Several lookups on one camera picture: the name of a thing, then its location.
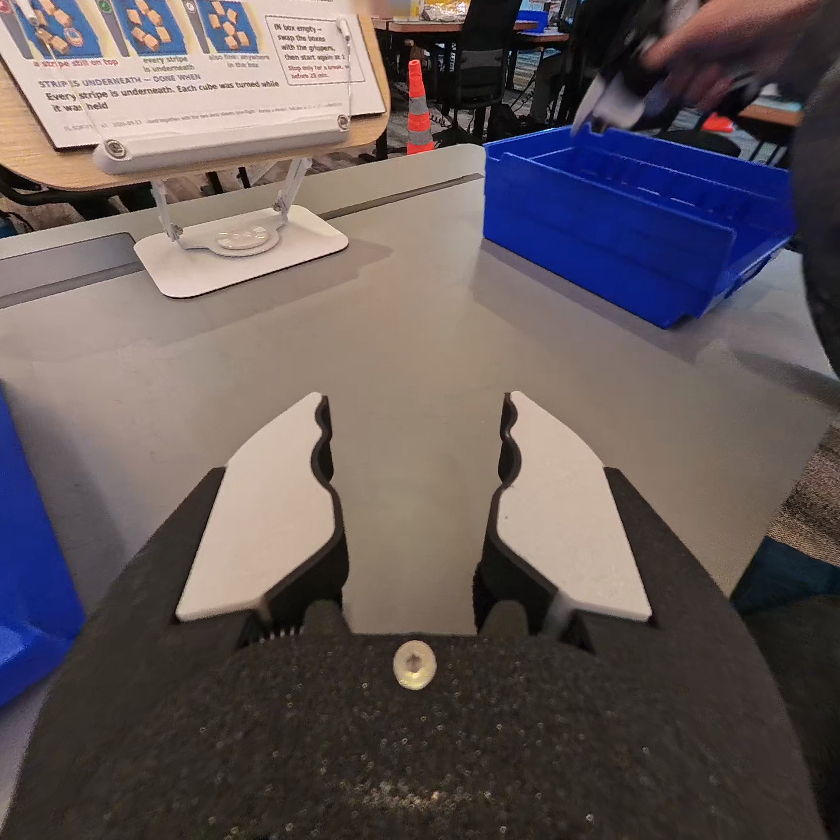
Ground printed instruction sheet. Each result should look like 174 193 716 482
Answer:
0 0 388 148

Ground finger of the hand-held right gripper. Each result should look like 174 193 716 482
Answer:
594 82 660 130
570 73 621 139

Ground orange traffic cone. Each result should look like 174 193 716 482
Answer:
406 58 437 155

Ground blue plastic bin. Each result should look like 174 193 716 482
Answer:
482 125 798 329
0 387 86 708

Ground person's legs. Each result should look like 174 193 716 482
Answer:
731 538 840 840

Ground person's right forearm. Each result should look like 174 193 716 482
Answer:
784 0 840 385

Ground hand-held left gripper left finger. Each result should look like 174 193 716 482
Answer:
174 392 349 641

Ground black office chair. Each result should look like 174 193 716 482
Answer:
449 0 526 129

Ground person's right hand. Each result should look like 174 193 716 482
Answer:
643 0 818 112

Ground wood and white document stand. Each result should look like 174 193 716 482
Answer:
0 0 391 299

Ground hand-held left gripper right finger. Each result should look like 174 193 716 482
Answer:
472 390 654 641

